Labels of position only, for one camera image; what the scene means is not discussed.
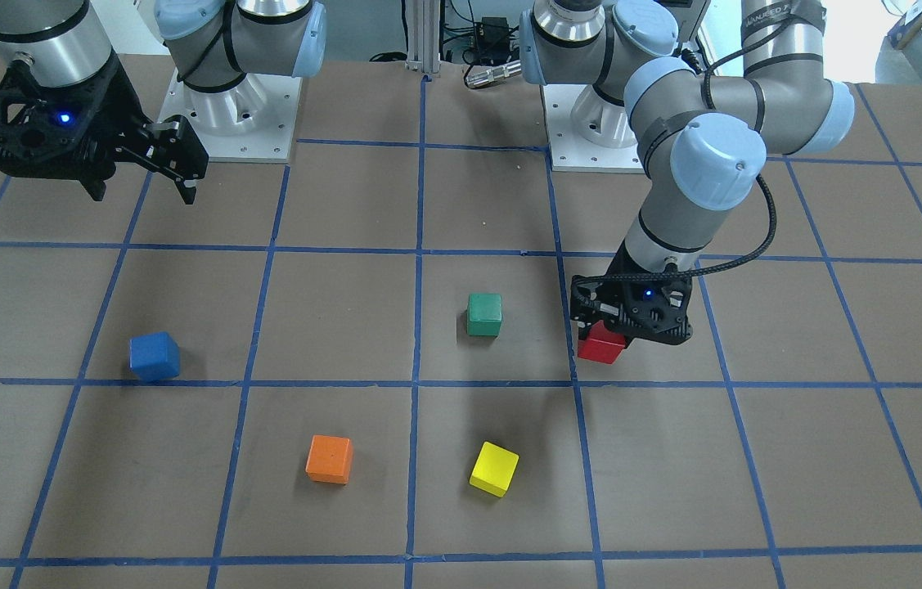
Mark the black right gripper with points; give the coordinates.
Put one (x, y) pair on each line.
(119, 106)

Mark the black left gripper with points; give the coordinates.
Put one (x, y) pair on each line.
(591, 303)

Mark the red wooden block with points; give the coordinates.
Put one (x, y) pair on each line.
(597, 343)

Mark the blue wooden block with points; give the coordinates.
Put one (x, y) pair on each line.
(154, 357)

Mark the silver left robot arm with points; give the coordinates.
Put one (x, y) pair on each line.
(702, 138)

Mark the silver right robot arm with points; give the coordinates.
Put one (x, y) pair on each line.
(209, 45)

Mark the green wooden block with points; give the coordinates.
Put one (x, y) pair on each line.
(484, 314)

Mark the yellow wooden block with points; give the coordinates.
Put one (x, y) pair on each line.
(494, 469)

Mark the orange wooden block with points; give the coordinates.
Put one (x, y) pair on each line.
(330, 459)

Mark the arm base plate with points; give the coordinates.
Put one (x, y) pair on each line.
(251, 123)

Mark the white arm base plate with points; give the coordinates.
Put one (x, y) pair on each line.
(587, 133)

